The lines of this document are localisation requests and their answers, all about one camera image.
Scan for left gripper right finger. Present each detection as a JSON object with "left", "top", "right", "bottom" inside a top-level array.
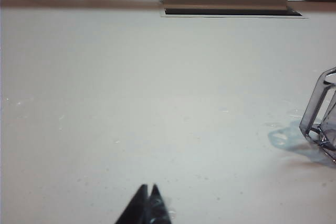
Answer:
[{"left": 143, "top": 184, "right": 173, "bottom": 224}]

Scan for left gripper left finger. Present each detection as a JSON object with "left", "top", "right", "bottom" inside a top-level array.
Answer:
[{"left": 114, "top": 184, "right": 149, "bottom": 224}]

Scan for clear grey faceted plastic mug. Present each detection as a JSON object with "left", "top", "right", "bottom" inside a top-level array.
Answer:
[{"left": 299, "top": 67, "right": 336, "bottom": 163}]

